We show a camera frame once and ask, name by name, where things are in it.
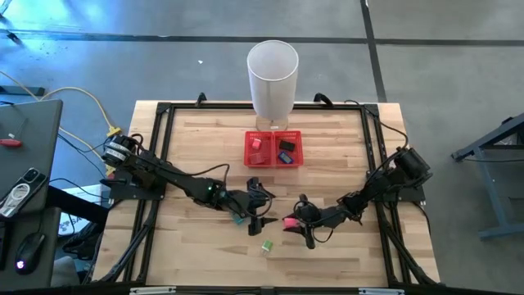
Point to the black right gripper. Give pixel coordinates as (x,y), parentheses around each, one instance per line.
(323,217)

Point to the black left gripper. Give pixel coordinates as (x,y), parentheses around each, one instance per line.
(245,202)

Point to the pink charger with paper sticker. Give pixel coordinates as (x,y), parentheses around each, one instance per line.
(290,223)

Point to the teal digital timer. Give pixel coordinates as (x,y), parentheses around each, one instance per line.
(238,220)

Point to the green and white charger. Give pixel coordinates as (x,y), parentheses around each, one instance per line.
(267,246)

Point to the red rectangular box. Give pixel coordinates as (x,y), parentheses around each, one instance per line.
(257,159)

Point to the dark blue digital timer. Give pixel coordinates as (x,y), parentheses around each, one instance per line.
(285,157)

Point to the pink USB wall charger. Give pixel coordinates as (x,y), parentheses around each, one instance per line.
(256,143)

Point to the black rectangular box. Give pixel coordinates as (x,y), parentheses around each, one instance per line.
(286,145)

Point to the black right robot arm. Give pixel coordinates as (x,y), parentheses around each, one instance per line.
(389,180)

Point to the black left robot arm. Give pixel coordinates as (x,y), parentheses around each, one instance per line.
(163,172)

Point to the red plastic mesh basket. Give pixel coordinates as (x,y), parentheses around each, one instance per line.
(298,157)
(268,141)

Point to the white printed box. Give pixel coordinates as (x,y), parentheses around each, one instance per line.
(69,223)

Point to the grey blue metal table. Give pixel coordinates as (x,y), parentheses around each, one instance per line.
(493,192)

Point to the dark grey side desk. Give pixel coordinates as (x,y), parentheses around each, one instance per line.
(37,164)

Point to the black computer mouse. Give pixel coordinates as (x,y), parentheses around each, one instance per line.
(29,252)

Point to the smartphone in clear case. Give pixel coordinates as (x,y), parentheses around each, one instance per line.
(24,188)

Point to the black floor bar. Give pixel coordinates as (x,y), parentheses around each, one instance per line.
(22,90)

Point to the white table bracket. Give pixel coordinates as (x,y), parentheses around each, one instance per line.
(381,291)
(152,290)

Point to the black metal table frame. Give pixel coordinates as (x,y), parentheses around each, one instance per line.
(204,106)

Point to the black frame clamp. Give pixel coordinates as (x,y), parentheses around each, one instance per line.
(200,98)
(323,98)

